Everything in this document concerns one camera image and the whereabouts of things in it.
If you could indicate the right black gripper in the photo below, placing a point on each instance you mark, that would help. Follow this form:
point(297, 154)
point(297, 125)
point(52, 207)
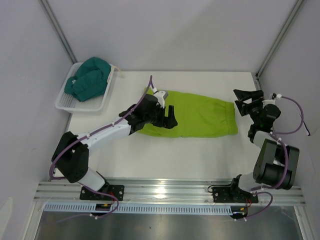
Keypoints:
point(243, 96)

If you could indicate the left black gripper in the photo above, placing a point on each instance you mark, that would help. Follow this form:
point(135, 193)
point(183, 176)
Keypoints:
point(169, 122)

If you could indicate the lime green shorts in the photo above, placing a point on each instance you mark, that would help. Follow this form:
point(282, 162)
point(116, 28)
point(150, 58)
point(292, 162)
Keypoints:
point(197, 116)

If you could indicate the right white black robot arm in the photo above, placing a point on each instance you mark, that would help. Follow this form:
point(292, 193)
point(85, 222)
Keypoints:
point(277, 162)

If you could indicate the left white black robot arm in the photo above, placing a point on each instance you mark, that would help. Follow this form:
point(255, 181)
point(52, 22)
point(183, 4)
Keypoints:
point(72, 154)

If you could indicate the teal green shorts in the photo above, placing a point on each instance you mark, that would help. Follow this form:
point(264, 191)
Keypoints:
point(90, 80)

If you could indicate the white plastic basket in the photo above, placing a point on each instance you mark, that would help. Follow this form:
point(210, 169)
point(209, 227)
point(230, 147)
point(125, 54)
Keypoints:
point(69, 104)

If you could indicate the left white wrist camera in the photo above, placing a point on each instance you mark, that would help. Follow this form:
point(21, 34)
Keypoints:
point(161, 96)

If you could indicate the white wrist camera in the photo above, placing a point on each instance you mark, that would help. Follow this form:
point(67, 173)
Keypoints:
point(272, 99)
point(161, 96)

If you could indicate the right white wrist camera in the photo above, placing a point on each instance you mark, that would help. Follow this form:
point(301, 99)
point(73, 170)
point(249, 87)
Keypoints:
point(272, 99)

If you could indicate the aluminium mounting rail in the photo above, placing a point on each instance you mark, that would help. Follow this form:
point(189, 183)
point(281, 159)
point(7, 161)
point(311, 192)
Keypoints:
point(163, 191)

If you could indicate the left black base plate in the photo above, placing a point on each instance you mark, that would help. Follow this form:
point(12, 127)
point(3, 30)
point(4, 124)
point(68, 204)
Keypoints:
point(114, 190)

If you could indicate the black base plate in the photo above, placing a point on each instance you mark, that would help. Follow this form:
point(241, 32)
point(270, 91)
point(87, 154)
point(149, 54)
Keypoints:
point(114, 190)
point(230, 194)

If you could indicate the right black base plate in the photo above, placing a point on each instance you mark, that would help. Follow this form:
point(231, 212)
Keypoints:
point(230, 194)

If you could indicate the right aluminium frame post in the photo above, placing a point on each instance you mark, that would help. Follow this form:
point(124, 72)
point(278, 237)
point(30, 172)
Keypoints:
point(288, 23)

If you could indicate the aluminium frame post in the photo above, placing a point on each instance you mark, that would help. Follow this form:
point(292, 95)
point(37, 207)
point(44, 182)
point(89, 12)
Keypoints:
point(288, 23)
point(53, 20)

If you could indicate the white slotted cable duct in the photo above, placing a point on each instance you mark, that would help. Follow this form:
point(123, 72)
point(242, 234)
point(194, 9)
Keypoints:
point(130, 208)

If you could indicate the left aluminium frame post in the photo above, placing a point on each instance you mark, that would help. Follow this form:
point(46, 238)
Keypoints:
point(53, 20)

